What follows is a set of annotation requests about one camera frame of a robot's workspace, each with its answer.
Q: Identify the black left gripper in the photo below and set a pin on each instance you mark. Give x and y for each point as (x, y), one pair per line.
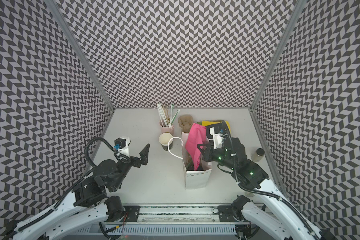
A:
(143, 157)

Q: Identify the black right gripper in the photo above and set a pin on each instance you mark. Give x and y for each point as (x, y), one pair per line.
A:
(210, 153)

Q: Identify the magenta paper napkin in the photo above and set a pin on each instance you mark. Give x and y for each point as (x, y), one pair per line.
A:
(197, 135)

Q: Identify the cartoon animal paper gift bag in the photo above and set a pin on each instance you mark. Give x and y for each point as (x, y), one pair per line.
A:
(193, 178)

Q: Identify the green straw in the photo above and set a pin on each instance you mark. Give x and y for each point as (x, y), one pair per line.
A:
(173, 118)

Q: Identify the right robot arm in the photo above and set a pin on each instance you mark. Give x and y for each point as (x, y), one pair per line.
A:
(285, 222)

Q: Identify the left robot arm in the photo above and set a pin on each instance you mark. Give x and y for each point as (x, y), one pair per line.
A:
(87, 201)

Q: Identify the yellow paper napkin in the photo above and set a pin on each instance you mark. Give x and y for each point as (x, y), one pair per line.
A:
(213, 123)

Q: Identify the black sleeved paper cup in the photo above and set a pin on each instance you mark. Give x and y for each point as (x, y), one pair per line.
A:
(166, 141)

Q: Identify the stacked pulp cup carriers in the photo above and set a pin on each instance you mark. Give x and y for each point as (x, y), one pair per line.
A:
(185, 123)

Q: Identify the pink metal straw bucket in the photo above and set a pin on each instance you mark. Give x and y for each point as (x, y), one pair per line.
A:
(170, 129)

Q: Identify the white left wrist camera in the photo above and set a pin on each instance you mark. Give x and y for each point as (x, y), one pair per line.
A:
(121, 146)

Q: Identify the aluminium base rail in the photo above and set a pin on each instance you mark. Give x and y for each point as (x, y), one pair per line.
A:
(177, 214)

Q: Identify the aluminium corner post right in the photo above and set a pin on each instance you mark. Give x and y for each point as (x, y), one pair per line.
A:
(297, 11)

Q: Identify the aluminium corner post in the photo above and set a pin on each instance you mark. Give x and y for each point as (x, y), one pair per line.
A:
(59, 18)
(297, 11)

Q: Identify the aluminium corner post left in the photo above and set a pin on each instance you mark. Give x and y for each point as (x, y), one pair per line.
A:
(59, 18)

